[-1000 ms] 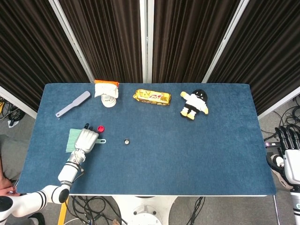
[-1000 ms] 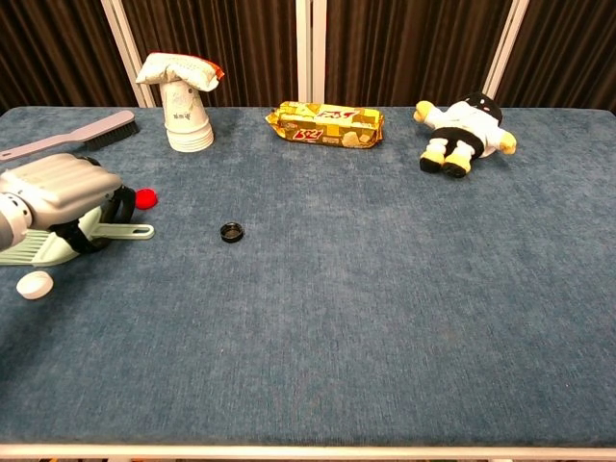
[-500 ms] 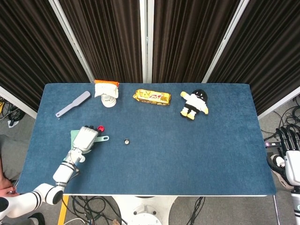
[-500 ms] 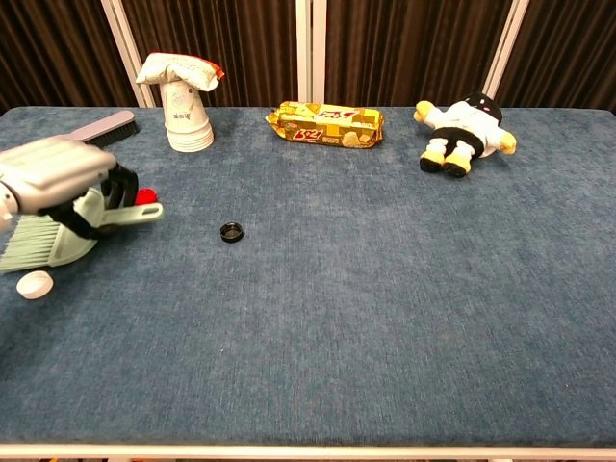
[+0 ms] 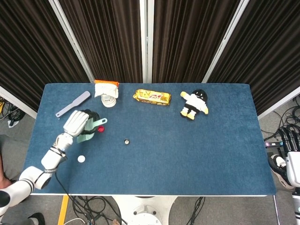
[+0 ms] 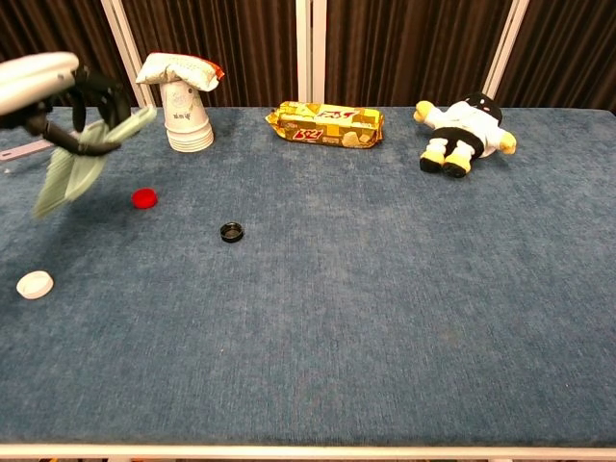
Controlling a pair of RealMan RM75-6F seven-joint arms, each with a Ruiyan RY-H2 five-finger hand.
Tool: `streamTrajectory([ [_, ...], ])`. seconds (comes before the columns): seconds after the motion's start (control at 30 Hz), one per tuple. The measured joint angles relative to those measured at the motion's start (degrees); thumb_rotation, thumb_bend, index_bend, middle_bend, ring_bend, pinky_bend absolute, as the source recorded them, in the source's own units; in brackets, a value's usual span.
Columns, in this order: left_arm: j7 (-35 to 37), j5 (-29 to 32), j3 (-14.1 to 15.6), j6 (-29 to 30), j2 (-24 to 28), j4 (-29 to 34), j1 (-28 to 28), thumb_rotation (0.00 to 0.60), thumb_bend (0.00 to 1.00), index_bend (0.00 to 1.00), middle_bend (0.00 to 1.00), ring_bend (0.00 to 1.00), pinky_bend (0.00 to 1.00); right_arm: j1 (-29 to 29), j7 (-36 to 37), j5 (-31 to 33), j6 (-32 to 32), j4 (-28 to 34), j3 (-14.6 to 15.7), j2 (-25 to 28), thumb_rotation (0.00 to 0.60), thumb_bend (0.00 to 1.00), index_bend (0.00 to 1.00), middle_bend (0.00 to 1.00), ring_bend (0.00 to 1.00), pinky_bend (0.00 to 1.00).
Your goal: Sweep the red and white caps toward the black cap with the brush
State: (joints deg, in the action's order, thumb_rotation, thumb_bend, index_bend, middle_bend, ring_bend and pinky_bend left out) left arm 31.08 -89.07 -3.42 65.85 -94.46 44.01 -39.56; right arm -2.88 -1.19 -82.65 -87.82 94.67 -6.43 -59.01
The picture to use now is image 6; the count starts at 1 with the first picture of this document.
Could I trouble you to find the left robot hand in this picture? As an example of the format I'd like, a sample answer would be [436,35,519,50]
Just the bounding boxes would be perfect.
[0,51,132,156]

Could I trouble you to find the white snack bag orange end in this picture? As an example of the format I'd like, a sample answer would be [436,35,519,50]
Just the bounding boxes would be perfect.
[135,52,225,93]

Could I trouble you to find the red bottle cap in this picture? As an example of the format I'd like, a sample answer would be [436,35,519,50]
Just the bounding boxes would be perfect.
[131,188,160,210]

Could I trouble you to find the white bottle cap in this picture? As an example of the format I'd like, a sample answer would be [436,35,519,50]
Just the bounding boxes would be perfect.
[15,269,55,301]

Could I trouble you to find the black bottle cap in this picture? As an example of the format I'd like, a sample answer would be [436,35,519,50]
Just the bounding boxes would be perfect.
[219,221,244,244]

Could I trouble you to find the yellow biscuit package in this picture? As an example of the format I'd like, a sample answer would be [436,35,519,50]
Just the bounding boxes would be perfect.
[265,100,385,150]

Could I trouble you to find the dark pleated curtain panel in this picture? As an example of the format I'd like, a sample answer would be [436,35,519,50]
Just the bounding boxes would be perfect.
[325,0,517,109]
[120,0,299,109]
[0,0,141,116]
[494,0,616,115]

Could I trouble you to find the lilac brush with black bristles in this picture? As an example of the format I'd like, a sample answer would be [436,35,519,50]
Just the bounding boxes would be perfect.
[0,138,55,163]

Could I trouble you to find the stack of white paper cups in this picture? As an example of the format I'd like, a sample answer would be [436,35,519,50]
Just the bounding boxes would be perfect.
[161,80,215,154]

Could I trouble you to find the blue fabric table cover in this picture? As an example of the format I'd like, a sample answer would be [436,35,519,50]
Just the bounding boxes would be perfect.
[0,106,616,448]

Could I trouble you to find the black and white plush doll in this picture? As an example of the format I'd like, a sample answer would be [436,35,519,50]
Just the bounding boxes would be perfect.
[412,91,518,180]

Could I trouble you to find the white partition frame post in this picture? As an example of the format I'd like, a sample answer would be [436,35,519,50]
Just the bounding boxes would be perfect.
[295,0,328,104]
[481,0,530,98]
[100,0,156,109]

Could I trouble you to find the white table frame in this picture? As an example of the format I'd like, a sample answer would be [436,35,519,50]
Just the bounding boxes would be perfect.
[0,443,616,462]

